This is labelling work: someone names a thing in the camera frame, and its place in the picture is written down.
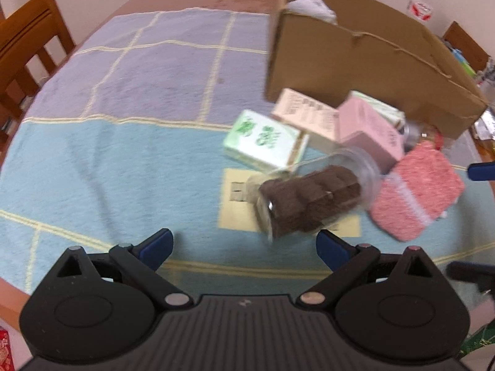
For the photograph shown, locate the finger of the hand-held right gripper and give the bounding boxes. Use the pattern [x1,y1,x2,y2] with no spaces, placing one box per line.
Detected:
[446,262,495,298]
[467,161,495,181]

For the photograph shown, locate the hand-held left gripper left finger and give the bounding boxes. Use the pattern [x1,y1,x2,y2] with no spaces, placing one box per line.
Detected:
[56,229,194,310]

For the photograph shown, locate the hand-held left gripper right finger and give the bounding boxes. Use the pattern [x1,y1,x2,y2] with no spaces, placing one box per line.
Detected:
[296,230,445,310]

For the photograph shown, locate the clear jar brown contents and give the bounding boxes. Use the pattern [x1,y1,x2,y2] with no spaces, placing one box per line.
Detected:
[247,147,383,240]

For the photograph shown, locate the pink knitted sock roll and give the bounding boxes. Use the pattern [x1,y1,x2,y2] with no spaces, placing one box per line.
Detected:
[369,141,466,242]

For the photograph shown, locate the light green slim box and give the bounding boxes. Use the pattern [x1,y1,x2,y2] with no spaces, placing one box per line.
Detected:
[350,91,406,124]

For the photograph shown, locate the pink carton box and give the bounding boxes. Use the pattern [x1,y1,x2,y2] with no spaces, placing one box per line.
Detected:
[337,96,406,173]

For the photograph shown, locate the white box green print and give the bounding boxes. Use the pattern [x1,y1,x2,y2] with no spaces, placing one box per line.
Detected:
[223,109,310,173]

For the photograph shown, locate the cream carton box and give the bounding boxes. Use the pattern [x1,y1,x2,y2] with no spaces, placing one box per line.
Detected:
[271,88,341,143]

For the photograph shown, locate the cardboard box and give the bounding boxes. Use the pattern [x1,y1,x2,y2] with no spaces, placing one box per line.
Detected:
[264,0,489,142]

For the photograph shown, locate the plain white sock roll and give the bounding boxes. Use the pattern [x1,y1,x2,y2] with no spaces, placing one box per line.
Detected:
[288,0,338,24]

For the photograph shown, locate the green printed bag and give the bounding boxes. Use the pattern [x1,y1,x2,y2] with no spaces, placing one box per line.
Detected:
[460,317,495,360]

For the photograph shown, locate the flat yellow card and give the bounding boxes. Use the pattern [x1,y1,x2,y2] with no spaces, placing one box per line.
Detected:
[217,168,362,237]

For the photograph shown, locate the checked blue green towel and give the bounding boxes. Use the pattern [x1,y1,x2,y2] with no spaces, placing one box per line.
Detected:
[0,8,495,298]

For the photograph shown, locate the wooden chair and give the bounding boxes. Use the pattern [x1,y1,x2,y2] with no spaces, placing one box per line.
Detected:
[0,0,76,136]
[442,21,492,72]

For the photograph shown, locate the clear plastic water bottle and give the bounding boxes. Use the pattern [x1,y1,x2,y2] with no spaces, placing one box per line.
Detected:
[407,0,437,29]

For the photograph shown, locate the red printed packaging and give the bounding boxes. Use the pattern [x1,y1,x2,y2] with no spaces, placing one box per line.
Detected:
[0,328,14,371]

